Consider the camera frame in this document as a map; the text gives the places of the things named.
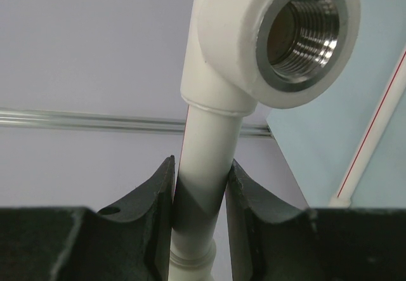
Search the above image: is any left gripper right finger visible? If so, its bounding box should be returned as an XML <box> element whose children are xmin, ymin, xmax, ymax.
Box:
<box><xmin>225</xmin><ymin>162</ymin><xmax>405</xmax><ymax>280</ymax></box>

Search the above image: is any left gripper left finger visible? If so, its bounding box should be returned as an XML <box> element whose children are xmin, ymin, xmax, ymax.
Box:
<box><xmin>1</xmin><ymin>157</ymin><xmax>174</xmax><ymax>280</ymax></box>

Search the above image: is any white PVC pipe frame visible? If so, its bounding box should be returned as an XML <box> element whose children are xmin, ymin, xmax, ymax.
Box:
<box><xmin>167</xmin><ymin>0</ymin><xmax>406</xmax><ymax>281</ymax></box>

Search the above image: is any light blue table mat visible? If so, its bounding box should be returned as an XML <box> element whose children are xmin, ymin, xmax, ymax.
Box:
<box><xmin>268</xmin><ymin>0</ymin><xmax>405</xmax><ymax>208</ymax></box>

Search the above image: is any aluminium frame post left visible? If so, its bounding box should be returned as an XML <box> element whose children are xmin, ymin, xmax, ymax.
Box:
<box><xmin>0</xmin><ymin>106</ymin><xmax>275</xmax><ymax>139</ymax></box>

